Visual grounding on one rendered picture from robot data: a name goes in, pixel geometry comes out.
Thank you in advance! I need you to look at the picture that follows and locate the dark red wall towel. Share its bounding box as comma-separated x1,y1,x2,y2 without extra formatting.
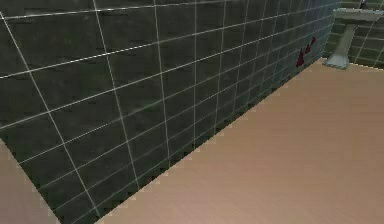
295,36,318,68

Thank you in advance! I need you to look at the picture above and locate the white pedestal sink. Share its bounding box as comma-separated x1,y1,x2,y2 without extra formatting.
322,7,384,71

